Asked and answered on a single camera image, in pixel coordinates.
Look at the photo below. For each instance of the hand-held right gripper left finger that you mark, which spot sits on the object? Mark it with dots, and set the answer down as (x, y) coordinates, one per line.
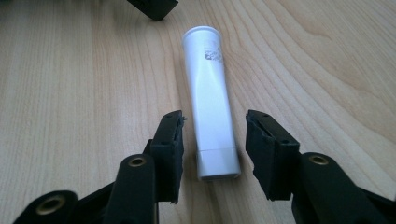
(166, 155)

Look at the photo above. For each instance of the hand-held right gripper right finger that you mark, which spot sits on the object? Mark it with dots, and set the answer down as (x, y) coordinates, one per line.
(269, 155)

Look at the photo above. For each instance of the white tube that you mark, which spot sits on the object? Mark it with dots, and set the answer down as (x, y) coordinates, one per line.
(211, 109)

